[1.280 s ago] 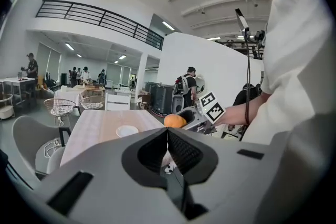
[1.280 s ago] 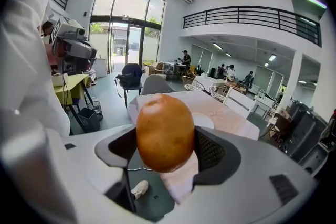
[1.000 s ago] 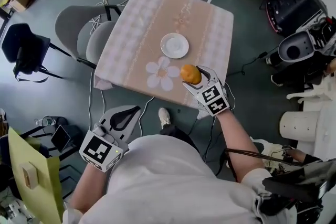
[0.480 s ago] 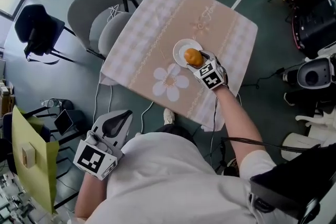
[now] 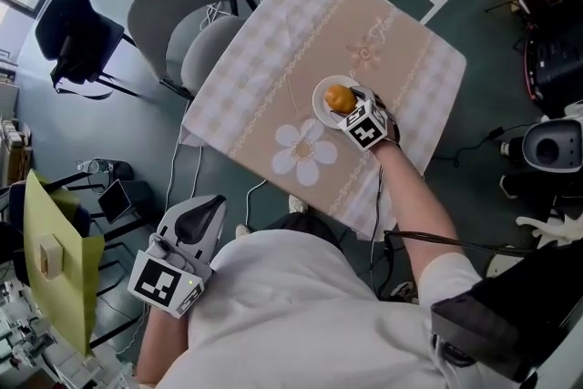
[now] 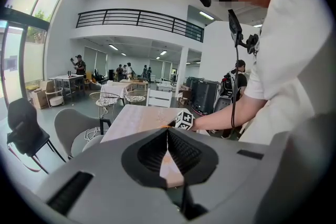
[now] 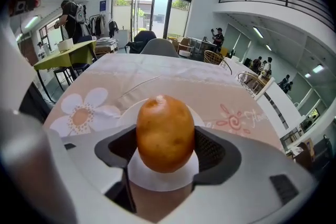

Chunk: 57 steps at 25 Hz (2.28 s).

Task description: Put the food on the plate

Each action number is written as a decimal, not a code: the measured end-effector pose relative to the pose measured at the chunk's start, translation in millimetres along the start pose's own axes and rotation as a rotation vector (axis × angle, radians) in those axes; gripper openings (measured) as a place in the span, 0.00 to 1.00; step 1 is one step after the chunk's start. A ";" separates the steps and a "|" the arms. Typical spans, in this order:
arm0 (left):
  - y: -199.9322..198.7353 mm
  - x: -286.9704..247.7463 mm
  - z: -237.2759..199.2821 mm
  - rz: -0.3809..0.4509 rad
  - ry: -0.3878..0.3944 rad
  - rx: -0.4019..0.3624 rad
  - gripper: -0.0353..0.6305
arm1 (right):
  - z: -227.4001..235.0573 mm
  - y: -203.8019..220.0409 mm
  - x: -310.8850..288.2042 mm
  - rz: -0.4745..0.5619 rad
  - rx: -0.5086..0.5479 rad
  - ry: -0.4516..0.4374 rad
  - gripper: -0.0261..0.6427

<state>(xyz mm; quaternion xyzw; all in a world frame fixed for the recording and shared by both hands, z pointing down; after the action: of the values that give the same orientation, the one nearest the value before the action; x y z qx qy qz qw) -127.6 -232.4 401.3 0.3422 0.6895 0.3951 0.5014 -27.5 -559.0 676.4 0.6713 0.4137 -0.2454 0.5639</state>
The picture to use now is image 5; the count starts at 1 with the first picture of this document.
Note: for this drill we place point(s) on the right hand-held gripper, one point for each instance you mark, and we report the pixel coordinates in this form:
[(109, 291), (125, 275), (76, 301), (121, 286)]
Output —
[(364, 130)]

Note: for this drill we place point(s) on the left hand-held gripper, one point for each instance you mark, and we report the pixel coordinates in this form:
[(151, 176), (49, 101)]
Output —
[(157, 282)]

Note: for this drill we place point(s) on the orange round food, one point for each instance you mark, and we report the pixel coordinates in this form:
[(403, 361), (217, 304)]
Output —
[(339, 98)]

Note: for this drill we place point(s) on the white round plate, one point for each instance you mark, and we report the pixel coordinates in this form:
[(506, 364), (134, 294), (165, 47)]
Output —
[(321, 109)]

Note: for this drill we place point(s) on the person's left forearm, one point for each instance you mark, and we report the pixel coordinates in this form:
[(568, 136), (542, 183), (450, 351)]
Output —
[(159, 346)]

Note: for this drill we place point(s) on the person's right forearm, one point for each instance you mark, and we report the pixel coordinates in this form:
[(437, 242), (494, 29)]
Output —
[(419, 205)]

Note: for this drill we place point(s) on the beige floral checked tablecloth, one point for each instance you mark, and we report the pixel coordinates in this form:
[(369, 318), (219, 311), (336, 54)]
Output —
[(291, 59)]

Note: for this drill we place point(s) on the grey tablet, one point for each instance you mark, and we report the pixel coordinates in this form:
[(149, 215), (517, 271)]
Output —
[(116, 200)]

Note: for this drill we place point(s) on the person's white shoe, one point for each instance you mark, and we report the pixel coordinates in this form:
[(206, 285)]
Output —
[(297, 203), (242, 230)]

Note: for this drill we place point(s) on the clear water bottle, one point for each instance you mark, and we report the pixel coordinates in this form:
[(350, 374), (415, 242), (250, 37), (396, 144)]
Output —
[(88, 167)]

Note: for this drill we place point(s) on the person's white shirt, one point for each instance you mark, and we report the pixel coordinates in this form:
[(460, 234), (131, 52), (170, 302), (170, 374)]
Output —
[(291, 314)]

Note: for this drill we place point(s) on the person's black shorts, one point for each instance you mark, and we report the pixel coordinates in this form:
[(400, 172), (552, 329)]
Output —
[(305, 225)]

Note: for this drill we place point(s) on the black case with red trim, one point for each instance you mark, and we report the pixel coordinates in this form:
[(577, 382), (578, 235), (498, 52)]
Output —
[(555, 64)]

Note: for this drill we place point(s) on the white robot head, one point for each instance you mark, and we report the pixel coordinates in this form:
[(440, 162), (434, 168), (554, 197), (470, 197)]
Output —
[(551, 146)]

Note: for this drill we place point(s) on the grey padded chair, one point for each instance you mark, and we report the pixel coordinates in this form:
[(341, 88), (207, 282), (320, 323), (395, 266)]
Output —
[(159, 23)]

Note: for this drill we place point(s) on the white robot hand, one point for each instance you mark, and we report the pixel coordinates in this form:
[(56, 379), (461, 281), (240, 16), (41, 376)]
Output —
[(555, 228)]

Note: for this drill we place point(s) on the black chair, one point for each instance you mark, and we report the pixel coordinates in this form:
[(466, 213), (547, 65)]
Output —
[(75, 36)]

